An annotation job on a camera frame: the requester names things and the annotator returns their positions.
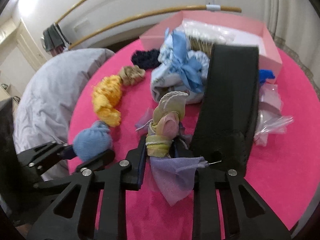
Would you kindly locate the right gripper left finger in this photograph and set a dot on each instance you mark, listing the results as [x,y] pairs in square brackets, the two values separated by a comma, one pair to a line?
[94,205]

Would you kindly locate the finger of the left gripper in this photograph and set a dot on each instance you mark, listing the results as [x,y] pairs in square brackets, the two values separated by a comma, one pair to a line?
[98,162]
[46,155]

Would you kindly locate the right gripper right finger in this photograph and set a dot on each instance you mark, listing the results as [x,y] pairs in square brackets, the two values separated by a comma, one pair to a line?
[225,204]

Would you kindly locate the light blue scrunchie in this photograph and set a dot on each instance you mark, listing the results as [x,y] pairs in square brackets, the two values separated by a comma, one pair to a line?
[92,141]

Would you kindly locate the yellow knit scrunchie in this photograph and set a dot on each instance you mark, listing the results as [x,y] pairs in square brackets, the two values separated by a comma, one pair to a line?
[105,97]

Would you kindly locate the pastel organza scrunchie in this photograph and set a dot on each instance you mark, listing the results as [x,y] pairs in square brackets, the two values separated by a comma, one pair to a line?
[172,176]

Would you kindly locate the black fabric pouch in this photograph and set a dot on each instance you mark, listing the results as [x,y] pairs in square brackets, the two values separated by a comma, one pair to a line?
[228,116]

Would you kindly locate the beige satin scrunchie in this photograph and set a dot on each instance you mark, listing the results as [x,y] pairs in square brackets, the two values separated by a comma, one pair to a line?
[131,75]

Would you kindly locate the blue cartoon drawstring bag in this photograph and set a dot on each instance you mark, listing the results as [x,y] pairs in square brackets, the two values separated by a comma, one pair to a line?
[181,69]

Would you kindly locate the royal blue knit cloth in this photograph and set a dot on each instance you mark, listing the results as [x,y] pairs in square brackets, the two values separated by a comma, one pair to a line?
[264,75]

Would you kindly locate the cotton swab bag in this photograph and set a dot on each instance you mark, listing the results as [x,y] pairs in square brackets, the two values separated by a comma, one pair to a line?
[203,36]

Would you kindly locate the pink round table cover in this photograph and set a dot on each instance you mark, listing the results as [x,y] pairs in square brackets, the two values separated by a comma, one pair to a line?
[285,172]

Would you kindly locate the grey white pillow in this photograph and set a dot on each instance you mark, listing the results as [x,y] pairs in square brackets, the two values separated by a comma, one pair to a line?
[49,99]

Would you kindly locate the clear plastic zip bag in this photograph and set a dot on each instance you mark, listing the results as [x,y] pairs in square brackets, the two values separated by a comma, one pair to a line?
[270,119]

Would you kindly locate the navy blue scrunchie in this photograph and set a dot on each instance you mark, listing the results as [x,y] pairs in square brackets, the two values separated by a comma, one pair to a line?
[146,59]

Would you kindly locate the grey clothes on barre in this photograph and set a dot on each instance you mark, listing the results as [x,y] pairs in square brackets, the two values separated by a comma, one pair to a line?
[54,40]

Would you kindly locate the cream door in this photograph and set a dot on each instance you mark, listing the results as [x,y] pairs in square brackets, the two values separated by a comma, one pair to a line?
[21,58]

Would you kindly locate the pink cardboard box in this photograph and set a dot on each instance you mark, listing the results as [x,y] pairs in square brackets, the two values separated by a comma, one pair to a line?
[248,33]

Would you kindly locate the white barre stand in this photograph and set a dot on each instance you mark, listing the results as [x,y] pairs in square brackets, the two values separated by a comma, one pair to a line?
[212,0]

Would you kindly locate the lower wooden ballet barre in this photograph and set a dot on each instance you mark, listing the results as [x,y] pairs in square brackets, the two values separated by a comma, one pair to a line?
[150,14]

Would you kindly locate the white lace trimmed curtain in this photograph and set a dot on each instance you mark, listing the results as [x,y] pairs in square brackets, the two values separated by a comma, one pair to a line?
[294,27]

